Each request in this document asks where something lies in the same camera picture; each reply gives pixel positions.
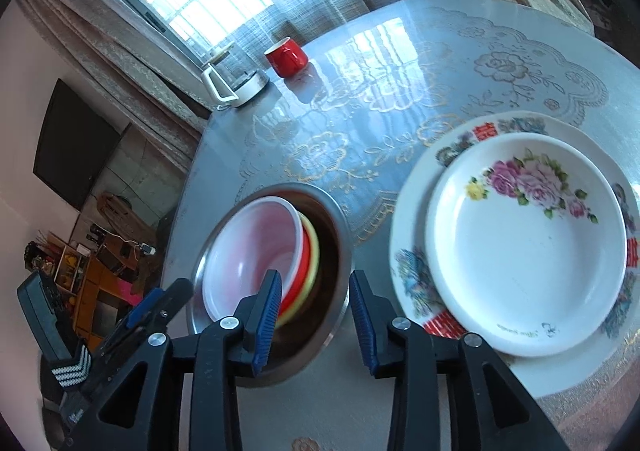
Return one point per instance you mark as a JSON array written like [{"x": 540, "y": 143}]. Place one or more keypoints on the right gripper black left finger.
[{"x": 196, "y": 375}]

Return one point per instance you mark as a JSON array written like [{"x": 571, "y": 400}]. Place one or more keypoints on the yellow plastic bowl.
[{"x": 304, "y": 281}]

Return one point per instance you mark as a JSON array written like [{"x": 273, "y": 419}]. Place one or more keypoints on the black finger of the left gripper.
[
  {"x": 147, "y": 303},
  {"x": 125, "y": 330}
]

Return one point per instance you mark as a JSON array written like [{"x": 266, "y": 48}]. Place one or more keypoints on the red plastic bowl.
[{"x": 265, "y": 234}]

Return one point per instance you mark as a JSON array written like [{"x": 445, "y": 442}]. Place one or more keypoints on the white glass electric kettle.
[{"x": 231, "y": 78}]

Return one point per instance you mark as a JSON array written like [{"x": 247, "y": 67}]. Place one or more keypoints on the small white floral plate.
[{"x": 526, "y": 244}]

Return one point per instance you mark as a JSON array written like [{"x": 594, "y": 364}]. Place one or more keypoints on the beige left curtain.
[{"x": 135, "y": 69}]

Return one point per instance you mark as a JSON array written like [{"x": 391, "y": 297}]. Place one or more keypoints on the wooden shelf cabinet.
[{"x": 99, "y": 286}]

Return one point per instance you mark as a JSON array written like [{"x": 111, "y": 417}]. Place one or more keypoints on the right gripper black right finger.
[{"x": 489, "y": 408}]

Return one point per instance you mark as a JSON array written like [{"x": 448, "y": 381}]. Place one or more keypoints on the red ceramic mug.
[{"x": 286, "y": 58}]

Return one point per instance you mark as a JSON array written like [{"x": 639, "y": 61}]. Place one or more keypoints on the black wall television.
[{"x": 74, "y": 145}]

